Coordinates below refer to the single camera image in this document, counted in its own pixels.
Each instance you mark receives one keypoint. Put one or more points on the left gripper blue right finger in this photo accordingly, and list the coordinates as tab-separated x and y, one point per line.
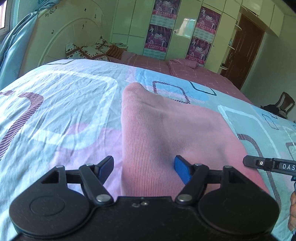
194	178

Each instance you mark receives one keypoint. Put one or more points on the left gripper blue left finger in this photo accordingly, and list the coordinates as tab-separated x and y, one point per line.
93	178

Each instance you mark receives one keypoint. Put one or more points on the pink sweatshirt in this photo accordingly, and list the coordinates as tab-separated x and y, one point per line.
156	129

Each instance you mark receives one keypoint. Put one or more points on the person's right hand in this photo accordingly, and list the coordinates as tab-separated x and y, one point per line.
292	218

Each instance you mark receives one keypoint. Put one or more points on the dark wooden chair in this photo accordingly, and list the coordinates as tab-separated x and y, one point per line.
282	107

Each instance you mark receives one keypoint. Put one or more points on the patterned light blue bedsheet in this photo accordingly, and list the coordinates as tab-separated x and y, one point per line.
68	113

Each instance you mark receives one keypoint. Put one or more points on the pink plaid bedsheet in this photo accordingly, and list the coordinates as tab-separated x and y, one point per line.
200	75

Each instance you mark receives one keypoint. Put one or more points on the folded pink blanket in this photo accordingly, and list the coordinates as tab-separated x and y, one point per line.
184	63

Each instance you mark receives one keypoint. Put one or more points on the floral patterned pillow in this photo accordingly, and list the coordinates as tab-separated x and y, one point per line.
85	52

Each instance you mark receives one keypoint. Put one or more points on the lower right pink poster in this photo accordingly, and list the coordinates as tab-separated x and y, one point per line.
198	50

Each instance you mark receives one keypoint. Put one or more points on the pink poster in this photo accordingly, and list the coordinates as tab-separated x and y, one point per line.
198	50
208	20
158	38
166	8

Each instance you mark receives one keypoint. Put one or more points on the orange striped pillow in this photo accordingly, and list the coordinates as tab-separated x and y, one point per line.
115	52

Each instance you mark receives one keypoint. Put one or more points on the brown wooden door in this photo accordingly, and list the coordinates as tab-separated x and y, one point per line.
246	43

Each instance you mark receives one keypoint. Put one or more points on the lower left pink poster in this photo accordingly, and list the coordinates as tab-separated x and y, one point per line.
158	38

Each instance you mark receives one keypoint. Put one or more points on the cream glossy wardrobe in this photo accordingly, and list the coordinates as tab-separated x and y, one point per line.
132	20

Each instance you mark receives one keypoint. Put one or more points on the blue satin curtain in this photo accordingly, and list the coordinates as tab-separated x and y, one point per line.
14	45

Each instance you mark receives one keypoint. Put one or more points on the upper right pink poster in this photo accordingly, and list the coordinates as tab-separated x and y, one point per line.
208	20

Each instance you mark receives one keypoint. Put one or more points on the cream round headboard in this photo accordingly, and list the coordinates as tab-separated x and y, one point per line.
78	22

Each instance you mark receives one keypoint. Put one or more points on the upper left pink poster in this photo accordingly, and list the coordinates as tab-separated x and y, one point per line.
166	8

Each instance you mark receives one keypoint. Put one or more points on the corner wall shelves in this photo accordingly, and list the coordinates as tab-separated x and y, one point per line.
230	47

